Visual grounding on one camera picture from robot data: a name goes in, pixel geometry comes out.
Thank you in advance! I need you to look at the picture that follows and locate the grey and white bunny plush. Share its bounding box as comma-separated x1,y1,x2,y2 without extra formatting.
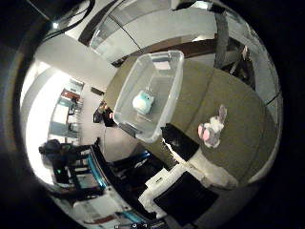
196,103,229,150

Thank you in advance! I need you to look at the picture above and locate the teal and white plush toy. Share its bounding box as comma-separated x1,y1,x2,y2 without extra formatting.
131,88,156,115

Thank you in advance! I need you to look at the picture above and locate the clear plastic container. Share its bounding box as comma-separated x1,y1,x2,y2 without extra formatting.
112,50,186,144

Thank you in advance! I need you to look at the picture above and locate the seated person in dark clothes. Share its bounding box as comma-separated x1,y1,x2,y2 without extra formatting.
92,100,117,129

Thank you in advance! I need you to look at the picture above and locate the person in black clothes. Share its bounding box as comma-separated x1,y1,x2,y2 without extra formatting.
37,138,71,179

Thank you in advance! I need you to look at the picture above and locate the black cable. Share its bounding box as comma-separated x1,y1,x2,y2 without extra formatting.
43,0,97,41

